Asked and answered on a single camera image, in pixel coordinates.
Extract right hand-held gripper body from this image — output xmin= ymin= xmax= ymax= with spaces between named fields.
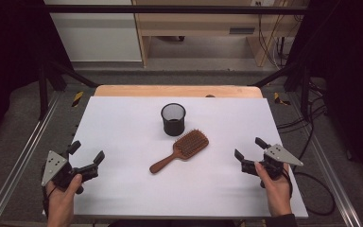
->
xmin=240 ymin=143 xmax=304 ymax=190

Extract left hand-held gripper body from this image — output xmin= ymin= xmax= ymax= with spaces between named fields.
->
xmin=41 ymin=149 xmax=101 ymax=195

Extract brown wooden paddle hairbrush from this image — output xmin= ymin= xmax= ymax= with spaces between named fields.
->
xmin=148 ymin=128 xmax=210 ymax=175

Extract black mesh pen cup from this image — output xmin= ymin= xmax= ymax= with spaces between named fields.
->
xmin=160 ymin=102 xmax=187 ymax=137

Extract person's left hand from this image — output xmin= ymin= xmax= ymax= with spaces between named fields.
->
xmin=45 ymin=173 xmax=84 ymax=227

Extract person's right hand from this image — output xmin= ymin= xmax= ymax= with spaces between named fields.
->
xmin=253 ymin=161 xmax=293 ymax=218

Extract white table cover sheet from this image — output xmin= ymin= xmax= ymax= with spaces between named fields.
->
xmin=42 ymin=96 xmax=309 ymax=220

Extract yellow black hazard tape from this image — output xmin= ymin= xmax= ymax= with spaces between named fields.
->
xmin=71 ymin=91 xmax=85 ymax=108
xmin=273 ymin=92 xmax=291 ymax=107

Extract black metal stand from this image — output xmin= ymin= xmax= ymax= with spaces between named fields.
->
xmin=251 ymin=61 xmax=313 ymax=121
xmin=37 ymin=60 xmax=100 ymax=121

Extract person's dark right sleeve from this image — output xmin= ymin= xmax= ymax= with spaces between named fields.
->
xmin=265 ymin=213 xmax=298 ymax=227

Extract light wooden table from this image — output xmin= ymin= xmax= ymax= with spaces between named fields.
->
xmin=94 ymin=84 xmax=264 ymax=98

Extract white cabinet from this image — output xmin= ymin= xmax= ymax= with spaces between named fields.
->
xmin=43 ymin=0 xmax=143 ymax=62

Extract black curtain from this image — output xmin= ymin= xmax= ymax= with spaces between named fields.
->
xmin=287 ymin=0 xmax=363 ymax=190
xmin=0 ymin=0 xmax=74 ymax=149

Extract light wooden desk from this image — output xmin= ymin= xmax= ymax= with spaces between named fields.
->
xmin=131 ymin=0 xmax=310 ymax=68

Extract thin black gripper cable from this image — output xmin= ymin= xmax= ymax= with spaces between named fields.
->
xmin=41 ymin=183 xmax=58 ymax=218

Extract aluminium floor rail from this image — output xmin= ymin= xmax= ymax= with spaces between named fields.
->
xmin=287 ymin=93 xmax=363 ymax=227
xmin=0 ymin=91 xmax=61 ymax=227

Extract black floor cables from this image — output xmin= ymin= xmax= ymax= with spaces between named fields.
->
xmin=277 ymin=81 xmax=329 ymax=162

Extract black looped cable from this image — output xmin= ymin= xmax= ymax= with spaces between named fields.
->
xmin=292 ymin=171 xmax=337 ymax=217

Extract hanging desk cables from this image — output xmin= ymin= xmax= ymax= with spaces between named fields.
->
xmin=255 ymin=1 xmax=292 ymax=69

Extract black horizontal frame bar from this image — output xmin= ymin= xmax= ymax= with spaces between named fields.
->
xmin=43 ymin=4 xmax=310 ymax=15

